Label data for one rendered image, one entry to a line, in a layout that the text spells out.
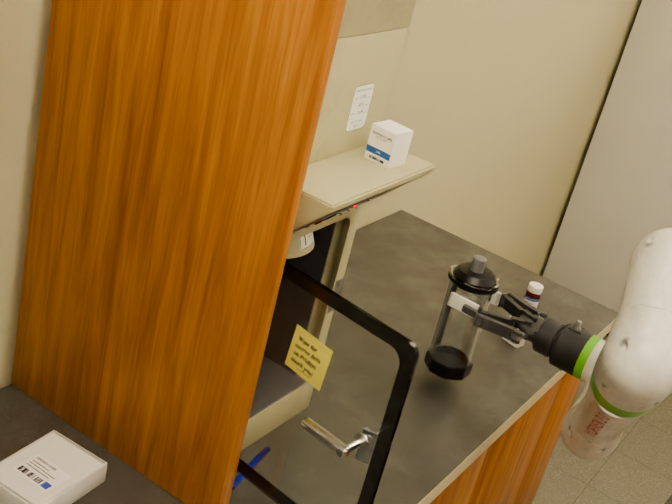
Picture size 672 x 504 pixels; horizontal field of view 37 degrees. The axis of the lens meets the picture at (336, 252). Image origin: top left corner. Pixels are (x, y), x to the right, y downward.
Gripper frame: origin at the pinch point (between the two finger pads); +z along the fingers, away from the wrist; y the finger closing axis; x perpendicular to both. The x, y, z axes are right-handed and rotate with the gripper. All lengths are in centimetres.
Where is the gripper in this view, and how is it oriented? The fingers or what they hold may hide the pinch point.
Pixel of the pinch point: (470, 296)
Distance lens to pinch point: 213.7
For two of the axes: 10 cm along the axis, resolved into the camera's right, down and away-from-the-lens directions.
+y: -5.5, 2.5, -8.0
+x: -2.4, 8.7, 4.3
